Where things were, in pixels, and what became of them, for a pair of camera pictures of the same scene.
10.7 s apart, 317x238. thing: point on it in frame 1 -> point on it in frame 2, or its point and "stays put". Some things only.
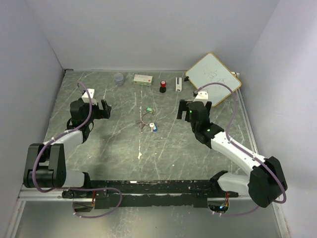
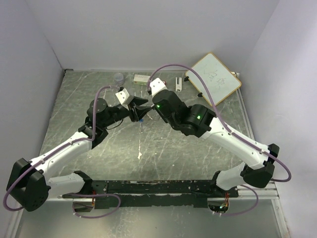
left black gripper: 102,114 -> 138,113
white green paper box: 144,80 stays put
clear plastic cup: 119,79 stays put
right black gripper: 183,106 -> 159,113
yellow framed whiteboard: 210,69 stays put
